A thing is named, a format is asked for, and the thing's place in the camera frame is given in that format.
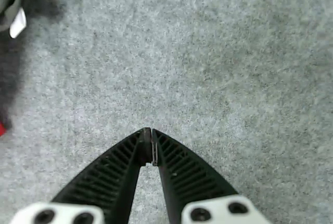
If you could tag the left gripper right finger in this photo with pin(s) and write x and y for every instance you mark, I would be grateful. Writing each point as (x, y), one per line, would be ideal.
(187, 174)

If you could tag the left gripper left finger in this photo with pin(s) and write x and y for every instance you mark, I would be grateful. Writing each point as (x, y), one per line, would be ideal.
(109, 179)

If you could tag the red shirt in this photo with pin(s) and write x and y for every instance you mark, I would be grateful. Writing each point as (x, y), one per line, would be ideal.
(2, 129)

